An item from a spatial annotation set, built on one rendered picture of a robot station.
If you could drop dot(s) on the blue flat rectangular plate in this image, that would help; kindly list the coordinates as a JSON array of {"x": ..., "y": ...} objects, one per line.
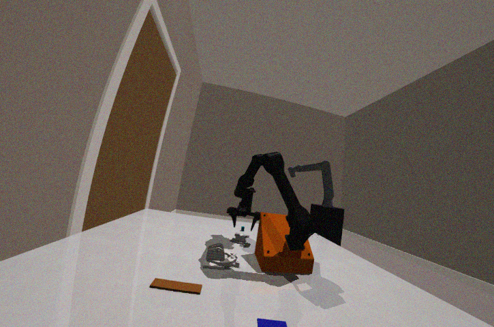
[{"x": 271, "y": 323}]

